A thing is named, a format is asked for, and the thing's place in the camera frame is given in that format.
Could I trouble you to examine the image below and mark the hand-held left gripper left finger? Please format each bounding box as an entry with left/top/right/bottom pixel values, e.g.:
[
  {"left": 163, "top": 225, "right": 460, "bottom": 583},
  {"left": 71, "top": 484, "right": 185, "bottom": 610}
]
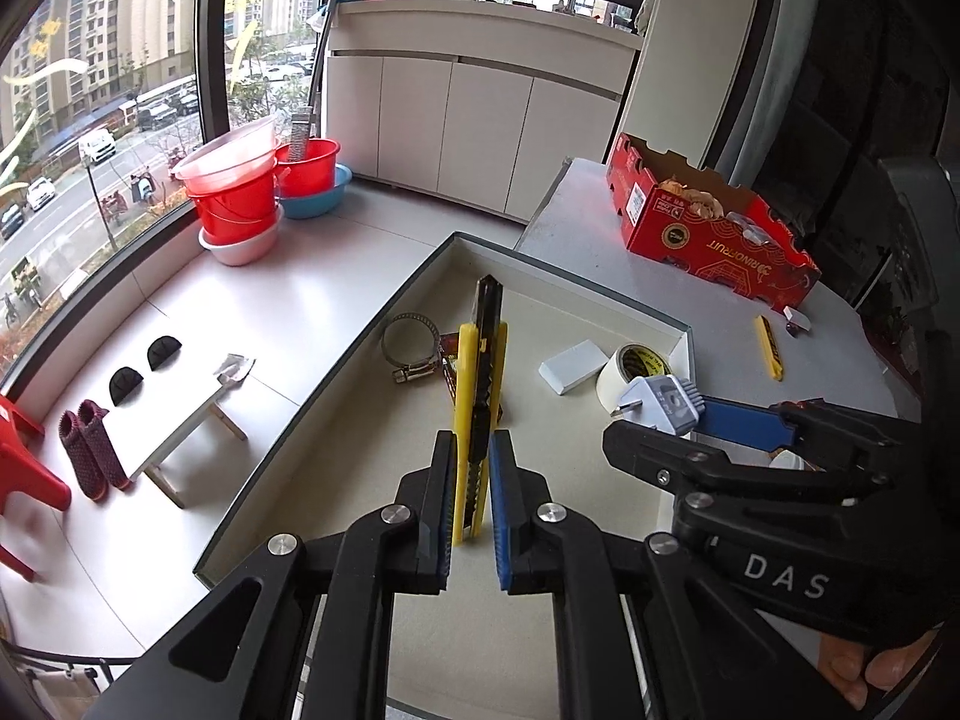
[{"left": 79, "top": 429, "right": 458, "bottom": 720}]

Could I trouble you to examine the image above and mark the small yellow utility knife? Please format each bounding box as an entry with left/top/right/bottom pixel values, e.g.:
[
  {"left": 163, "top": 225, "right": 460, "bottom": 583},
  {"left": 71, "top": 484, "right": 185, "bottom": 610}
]
[{"left": 752, "top": 313, "right": 785, "bottom": 382}]

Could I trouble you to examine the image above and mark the person's right hand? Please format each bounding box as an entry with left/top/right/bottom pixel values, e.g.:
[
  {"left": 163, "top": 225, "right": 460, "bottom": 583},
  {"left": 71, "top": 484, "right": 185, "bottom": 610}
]
[{"left": 816, "top": 619, "right": 946, "bottom": 710}]

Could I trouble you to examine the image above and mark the large yellow utility knife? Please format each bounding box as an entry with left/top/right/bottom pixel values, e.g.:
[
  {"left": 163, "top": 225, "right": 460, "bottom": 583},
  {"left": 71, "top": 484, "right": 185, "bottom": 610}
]
[{"left": 450, "top": 275, "right": 509, "bottom": 545}]

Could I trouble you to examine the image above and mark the masking tape roll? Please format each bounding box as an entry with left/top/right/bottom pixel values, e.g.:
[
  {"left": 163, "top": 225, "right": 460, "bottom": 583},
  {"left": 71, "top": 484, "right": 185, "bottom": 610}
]
[{"left": 596, "top": 343, "right": 672, "bottom": 415}]

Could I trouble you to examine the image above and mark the red knitted slipper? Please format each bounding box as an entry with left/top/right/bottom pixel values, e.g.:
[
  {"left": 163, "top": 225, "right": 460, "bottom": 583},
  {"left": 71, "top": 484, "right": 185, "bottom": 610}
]
[
  {"left": 58, "top": 411, "right": 107, "bottom": 502},
  {"left": 77, "top": 399, "right": 130, "bottom": 492}
]

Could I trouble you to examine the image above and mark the metal hose clamp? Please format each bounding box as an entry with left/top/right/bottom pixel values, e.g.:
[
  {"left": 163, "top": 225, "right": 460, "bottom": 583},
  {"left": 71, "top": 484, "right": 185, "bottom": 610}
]
[{"left": 380, "top": 311, "right": 442, "bottom": 385}]

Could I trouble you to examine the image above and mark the blue basin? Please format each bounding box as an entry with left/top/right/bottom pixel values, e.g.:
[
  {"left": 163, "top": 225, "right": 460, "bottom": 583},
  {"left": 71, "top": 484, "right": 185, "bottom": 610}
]
[{"left": 277, "top": 163, "right": 353, "bottom": 220}]

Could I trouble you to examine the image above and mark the white kitchen cabinet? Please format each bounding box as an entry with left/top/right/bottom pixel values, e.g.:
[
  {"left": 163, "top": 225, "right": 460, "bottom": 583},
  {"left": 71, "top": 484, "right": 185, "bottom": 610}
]
[{"left": 324, "top": 0, "right": 646, "bottom": 224}]

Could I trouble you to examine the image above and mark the white flat box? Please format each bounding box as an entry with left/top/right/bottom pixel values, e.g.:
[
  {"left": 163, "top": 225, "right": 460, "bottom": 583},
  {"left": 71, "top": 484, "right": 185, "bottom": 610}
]
[{"left": 538, "top": 340, "right": 610, "bottom": 396}]

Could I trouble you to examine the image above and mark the dark green tray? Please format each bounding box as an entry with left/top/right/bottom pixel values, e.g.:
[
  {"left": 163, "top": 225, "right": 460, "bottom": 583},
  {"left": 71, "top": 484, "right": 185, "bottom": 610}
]
[{"left": 193, "top": 231, "right": 695, "bottom": 601}]

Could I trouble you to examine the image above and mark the grey power adapter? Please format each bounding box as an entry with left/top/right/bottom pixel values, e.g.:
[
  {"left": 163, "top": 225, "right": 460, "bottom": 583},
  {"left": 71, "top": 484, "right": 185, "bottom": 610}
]
[{"left": 611, "top": 375, "right": 706, "bottom": 437}]

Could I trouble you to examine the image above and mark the red bucket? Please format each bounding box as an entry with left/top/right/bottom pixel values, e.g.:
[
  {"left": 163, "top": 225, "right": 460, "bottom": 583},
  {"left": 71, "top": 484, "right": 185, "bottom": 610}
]
[
  {"left": 187, "top": 165, "right": 282, "bottom": 245},
  {"left": 274, "top": 139, "right": 340, "bottom": 200}
]

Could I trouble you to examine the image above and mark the red cardboard box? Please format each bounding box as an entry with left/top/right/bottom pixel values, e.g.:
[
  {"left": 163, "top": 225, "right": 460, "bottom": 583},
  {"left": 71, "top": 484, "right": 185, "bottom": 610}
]
[{"left": 606, "top": 132, "right": 824, "bottom": 312}]

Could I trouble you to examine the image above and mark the brush with long pole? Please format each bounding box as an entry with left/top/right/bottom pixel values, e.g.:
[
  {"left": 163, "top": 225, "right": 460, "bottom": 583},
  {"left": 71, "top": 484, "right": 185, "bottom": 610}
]
[{"left": 289, "top": 0, "right": 365, "bottom": 164}]

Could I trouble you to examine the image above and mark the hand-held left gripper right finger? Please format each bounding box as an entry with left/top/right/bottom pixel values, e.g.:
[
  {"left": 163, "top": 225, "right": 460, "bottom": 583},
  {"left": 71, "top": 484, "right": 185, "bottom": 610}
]
[{"left": 489, "top": 429, "right": 833, "bottom": 720}]

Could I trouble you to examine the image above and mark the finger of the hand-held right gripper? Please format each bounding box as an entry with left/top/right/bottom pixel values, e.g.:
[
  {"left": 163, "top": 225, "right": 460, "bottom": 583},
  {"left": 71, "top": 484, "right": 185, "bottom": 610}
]
[
  {"left": 694, "top": 397, "right": 929, "bottom": 482},
  {"left": 602, "top": 420, "right": 893, "bottom": 505}
]

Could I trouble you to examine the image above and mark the red plastic chair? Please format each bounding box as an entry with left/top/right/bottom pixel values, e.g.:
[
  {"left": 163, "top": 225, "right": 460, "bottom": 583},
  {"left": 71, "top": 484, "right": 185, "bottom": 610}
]
[{"left": 0, "top": 394, "right": 74, "bottom": 582}]

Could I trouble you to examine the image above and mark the small white table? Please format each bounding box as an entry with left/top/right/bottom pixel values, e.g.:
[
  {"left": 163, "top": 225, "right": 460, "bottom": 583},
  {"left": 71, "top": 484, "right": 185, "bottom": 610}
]
[{"left": 129, "top": 355, "right": 256, "bottom": 509}]

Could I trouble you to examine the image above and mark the white basin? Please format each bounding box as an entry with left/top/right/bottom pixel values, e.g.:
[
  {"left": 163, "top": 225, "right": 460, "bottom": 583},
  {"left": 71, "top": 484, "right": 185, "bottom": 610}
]
[{"left": 199, "top": 202, "right": 286, "bottom": 267}]

